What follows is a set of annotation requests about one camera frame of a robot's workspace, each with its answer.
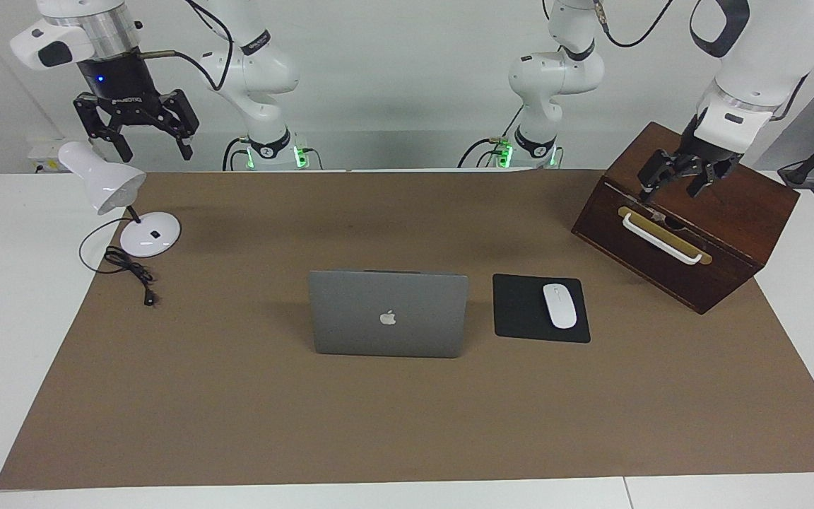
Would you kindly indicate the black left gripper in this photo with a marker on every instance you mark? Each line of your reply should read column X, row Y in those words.
column 707, row 155

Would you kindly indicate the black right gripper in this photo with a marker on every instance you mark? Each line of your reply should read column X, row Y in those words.
column 121, row 81

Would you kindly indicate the grey laptop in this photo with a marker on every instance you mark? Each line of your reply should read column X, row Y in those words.
column 379, row 332

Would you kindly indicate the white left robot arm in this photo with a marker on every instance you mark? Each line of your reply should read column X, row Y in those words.
column 555, row 71

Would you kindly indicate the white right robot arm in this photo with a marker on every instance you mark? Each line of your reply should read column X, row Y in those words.
column 266, row 71

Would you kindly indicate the dark wooden box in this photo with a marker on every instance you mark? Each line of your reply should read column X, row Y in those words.
column 732, row 212

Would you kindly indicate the white desk lamp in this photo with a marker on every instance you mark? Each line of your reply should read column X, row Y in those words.
column 103, row 180

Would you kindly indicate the white computer mouse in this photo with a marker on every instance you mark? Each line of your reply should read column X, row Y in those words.
column 559, row 305

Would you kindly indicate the black mouse pad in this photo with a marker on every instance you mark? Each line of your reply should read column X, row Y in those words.
column 520, row 311

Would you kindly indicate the brown table mat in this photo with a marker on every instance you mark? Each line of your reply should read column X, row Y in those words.
column 237, row 424

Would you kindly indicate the white wall socket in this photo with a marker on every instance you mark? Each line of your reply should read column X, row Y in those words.
column 43, row 152

